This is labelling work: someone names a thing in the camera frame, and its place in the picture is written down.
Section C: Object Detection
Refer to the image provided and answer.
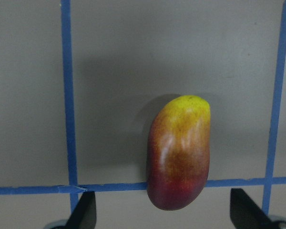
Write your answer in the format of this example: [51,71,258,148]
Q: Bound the red yellow mango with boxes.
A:
[146,95,211,210]

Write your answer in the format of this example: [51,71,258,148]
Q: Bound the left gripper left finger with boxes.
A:
[65,191,97,229]

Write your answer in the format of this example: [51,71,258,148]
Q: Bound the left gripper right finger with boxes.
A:
[230,188,278,229]

